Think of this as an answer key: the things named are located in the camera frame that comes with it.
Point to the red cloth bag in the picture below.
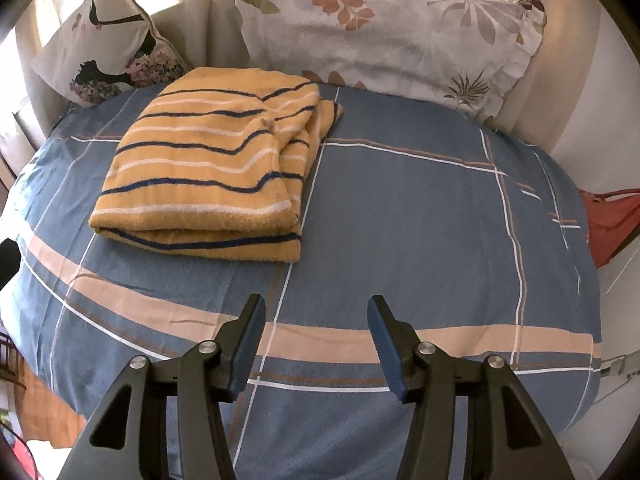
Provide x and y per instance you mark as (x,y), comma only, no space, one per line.
(612,225)

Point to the yellow striped sweater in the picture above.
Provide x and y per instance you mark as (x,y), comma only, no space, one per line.
(215,165)

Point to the blue plaid bed sheet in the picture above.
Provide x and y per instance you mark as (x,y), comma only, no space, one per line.
(400,230)

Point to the white floral bird cushion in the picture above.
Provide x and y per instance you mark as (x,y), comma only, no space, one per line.
(110,55)

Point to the white leaf print pillow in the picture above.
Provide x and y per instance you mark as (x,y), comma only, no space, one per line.
(385,25)

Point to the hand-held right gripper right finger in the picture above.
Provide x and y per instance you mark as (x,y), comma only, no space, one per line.
(387,355)

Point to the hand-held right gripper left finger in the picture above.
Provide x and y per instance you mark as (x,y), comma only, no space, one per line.
(246,350)

